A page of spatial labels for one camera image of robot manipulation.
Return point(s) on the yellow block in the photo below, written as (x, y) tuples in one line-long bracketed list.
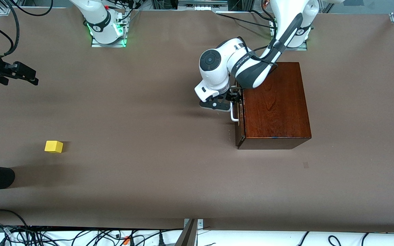
[(53, 146)]

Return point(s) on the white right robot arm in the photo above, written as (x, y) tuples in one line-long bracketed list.
[(97, 20)]

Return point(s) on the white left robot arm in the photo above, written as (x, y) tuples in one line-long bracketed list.
[(214, 73)]

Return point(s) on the dark brown wooden cabinet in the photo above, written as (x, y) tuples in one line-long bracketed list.
[(279, 106)]

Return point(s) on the white power strip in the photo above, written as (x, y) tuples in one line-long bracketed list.
[(202, 7)]

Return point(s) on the metal base plate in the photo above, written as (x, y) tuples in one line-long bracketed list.
[(303, 48), (97, 45)]

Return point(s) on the metal bracket with dark bar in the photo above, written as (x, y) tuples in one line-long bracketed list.
[(188, 235)]

